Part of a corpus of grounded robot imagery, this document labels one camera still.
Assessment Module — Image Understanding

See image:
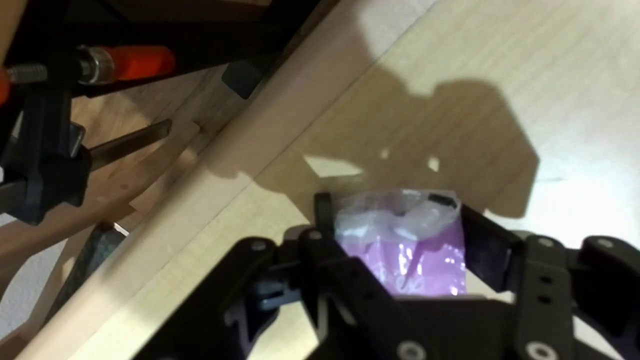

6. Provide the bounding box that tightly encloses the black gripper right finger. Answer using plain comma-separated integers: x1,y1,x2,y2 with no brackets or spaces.
425,207,577,360

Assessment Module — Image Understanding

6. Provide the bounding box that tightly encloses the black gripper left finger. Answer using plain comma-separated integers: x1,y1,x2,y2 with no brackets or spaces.
300,192,396,360

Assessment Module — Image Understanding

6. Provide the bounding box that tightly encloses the purple packet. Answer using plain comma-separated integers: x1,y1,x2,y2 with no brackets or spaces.
334,191,465,299

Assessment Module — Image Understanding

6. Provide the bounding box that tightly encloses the orange handled clamp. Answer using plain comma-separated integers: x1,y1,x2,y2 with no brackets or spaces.
0,42,178,227

